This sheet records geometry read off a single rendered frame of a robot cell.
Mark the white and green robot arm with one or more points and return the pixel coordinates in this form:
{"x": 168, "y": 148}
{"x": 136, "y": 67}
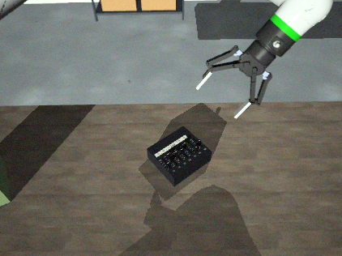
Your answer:
{"x": 277, "y": 35}

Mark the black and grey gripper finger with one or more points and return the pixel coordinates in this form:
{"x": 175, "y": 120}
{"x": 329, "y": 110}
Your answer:
{"x": 223, "y": 66}
{"x": 266, "y": 78}

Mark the black lighting desk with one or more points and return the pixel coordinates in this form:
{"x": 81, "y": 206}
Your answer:
{"x": 178, "y": 155}

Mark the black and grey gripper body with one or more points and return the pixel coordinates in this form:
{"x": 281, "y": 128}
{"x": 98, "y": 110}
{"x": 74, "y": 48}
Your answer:
{"x": 256, "y": 51}

